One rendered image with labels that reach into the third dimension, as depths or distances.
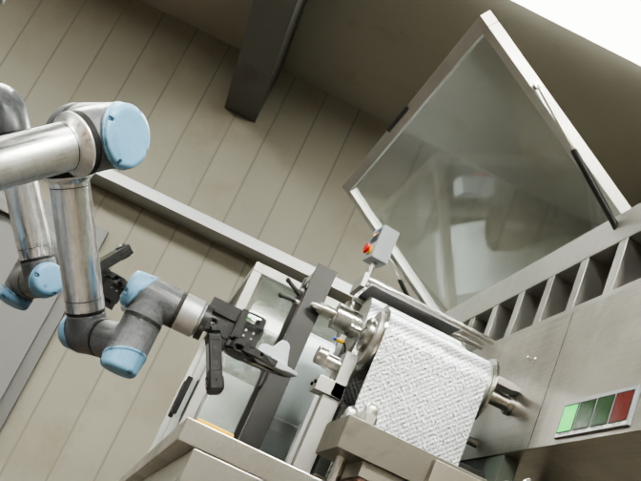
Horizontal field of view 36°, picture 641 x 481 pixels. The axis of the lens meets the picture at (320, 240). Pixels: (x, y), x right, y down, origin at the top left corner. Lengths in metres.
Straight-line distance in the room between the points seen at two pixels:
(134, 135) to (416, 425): 0.78
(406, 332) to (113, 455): 3.51
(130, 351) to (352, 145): 4.25
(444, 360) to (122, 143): 0.77
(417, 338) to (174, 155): 3.91
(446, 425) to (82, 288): 0.75
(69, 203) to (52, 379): 3.57
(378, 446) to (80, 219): 0.69
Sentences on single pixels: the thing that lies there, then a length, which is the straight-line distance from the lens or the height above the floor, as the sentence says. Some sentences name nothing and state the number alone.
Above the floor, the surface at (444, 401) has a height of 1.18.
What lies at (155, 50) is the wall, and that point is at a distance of 6.03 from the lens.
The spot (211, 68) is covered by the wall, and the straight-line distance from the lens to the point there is 6.01.
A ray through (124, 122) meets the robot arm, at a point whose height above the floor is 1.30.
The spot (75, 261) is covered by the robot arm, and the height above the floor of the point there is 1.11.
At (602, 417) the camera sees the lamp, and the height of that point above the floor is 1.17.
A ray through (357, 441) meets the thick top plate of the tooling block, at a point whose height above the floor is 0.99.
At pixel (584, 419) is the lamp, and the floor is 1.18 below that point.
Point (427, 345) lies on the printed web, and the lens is 1.99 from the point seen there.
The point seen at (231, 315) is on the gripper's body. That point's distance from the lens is 1.88.
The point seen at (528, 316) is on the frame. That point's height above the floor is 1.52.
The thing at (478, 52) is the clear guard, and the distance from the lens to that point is 2.21.
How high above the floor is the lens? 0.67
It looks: 21 degrees up
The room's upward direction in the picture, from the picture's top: 24 degrees clockwise
